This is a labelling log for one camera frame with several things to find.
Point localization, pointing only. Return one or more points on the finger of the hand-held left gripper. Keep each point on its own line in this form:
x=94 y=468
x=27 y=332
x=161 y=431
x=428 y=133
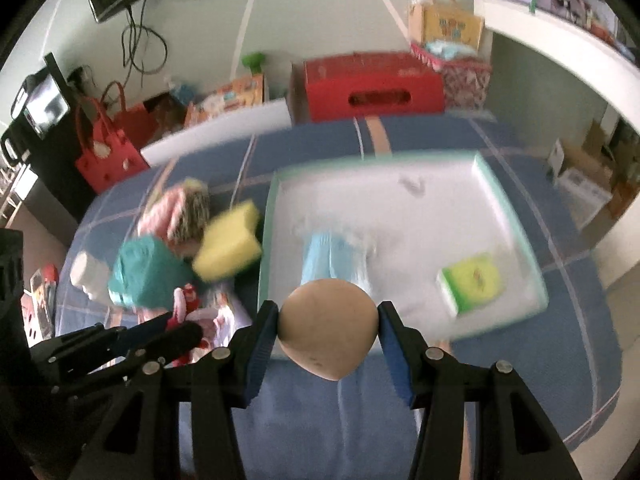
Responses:
x=140 y=332
x=180 y=337

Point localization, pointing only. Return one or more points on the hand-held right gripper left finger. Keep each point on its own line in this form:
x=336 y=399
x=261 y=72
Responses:
x=262 y=350

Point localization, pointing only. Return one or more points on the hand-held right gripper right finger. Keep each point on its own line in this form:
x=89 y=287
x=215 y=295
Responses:
x=397 y=355

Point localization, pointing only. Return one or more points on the beige teardrop makeup sponge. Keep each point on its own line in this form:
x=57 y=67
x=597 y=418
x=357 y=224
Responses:
x=327 y=327

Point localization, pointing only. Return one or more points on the yellow foam sponge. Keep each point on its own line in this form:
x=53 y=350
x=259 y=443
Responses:
x=225 y=247

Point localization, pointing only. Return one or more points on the white tray with teal rim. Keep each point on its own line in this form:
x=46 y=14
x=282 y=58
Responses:
x=380 y=210

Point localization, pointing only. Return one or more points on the pink red scrunchie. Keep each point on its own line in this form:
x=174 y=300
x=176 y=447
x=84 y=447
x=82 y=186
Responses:
x=186 y=300

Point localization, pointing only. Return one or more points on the teal cloth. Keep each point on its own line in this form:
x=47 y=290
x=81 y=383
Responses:
x=147 y=272

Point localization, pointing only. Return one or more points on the white jar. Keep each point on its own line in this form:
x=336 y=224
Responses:
x=89 y=275

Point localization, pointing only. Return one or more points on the blue plaid blanket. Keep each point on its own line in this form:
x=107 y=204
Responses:
x=310 y=425

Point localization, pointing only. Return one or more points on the green packet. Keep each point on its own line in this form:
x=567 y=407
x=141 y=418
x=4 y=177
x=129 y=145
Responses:
x=472 y=285

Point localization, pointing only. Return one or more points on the light blue cloth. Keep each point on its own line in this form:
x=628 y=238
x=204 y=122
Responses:
x=332 y=260

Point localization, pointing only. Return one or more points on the pink white striped cloth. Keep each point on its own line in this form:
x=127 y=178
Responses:
x=160 y=212

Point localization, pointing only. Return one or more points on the leopard print scrunchie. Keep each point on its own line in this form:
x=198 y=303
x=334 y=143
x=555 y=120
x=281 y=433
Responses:
x=190 y=215

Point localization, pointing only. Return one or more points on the black appliance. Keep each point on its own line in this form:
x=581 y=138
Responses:
x=50 y=160

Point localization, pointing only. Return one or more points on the red felt bag with dots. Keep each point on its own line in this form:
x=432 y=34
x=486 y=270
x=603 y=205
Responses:
x=107 y=160

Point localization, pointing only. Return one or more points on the plain red felt bag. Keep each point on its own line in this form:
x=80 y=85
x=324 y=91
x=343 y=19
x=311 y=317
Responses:
x=135 y=120

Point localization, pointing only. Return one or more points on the white open storage box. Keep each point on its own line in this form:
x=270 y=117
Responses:
x=215 y=132

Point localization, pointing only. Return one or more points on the orange toy box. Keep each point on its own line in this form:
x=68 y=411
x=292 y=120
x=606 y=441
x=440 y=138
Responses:
x=230 y=95

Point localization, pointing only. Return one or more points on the red cardboard box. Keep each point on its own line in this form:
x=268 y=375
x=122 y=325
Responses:
x=370 y=85

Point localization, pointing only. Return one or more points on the red white patterned basket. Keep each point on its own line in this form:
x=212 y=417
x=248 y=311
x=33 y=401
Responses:
x=465 y=80

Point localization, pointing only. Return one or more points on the green dumbbell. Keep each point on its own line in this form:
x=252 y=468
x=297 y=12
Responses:
x=253 y=62

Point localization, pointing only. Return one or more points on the light blue packet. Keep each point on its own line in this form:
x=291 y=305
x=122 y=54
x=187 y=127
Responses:
x=450 y=50

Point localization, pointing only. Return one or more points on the yellow printed bag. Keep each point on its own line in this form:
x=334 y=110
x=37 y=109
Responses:
x=447 y=22

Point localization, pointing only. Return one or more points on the white curved shelf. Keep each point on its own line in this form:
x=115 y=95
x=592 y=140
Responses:
x=560 y=45

